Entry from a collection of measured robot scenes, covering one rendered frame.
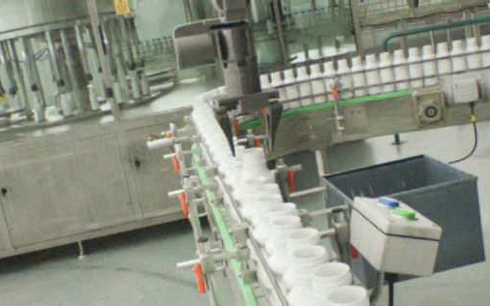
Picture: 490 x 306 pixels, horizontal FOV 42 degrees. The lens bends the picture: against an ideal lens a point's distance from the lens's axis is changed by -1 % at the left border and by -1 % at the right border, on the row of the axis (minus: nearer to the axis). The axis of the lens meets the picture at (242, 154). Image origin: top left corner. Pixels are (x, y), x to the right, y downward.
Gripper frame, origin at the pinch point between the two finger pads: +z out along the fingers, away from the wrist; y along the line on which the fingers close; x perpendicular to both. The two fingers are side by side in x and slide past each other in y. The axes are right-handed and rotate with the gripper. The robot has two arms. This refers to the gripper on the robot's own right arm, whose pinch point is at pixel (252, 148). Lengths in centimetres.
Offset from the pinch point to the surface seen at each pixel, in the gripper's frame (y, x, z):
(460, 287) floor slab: -111, -170, 117
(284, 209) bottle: -0.2, 22.1, 4.4
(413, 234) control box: -16.2, 26.0, 9.8
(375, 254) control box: -11.2, 24.4, 12.1
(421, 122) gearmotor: -89, -145, 30
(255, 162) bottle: 0.2, 2.1, 1.9
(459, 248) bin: -52, -38, 40
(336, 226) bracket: -9.0, 13.7, 11.0
